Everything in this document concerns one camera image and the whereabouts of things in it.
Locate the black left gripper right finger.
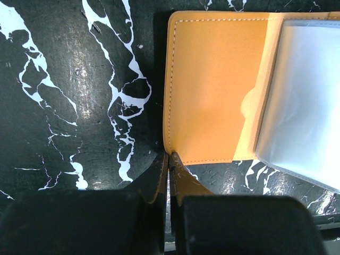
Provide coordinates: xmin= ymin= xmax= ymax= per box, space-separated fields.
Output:
xmin=169 ymin=153 xmax=326 ymax=254

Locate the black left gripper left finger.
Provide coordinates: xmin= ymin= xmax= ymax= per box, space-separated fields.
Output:
xmin=1 ymin=152 xmax=168 ymax=254

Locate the orange leather card holder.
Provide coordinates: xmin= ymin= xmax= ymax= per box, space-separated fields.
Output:
xmin=163 ymin=11 xmax=339 ymax=192

